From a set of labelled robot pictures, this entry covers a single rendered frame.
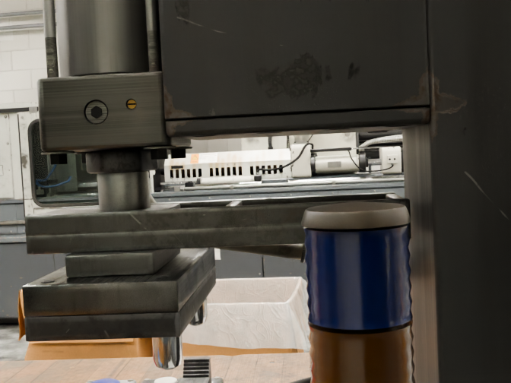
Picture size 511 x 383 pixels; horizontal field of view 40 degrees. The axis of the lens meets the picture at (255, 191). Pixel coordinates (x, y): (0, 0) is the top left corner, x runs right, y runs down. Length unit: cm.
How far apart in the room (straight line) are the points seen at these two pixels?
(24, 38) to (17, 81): 45
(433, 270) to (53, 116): 27
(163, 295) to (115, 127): 12
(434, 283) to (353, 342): 22
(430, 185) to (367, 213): 22
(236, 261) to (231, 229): 460
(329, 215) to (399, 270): 3
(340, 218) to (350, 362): 5
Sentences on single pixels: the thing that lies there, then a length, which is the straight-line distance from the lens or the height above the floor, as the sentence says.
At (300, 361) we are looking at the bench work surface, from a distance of 110.
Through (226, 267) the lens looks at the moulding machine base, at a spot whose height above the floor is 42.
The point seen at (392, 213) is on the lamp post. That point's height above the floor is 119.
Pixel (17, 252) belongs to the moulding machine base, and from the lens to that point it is 557.
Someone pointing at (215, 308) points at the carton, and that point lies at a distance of 278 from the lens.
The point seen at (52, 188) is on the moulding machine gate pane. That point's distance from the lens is 539.
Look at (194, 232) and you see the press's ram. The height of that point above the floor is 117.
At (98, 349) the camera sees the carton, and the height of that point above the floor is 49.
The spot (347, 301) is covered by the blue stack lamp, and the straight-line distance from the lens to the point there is 24.
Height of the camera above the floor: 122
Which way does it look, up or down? 3 degrees down
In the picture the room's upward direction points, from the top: 3 degrees counter-clockwise
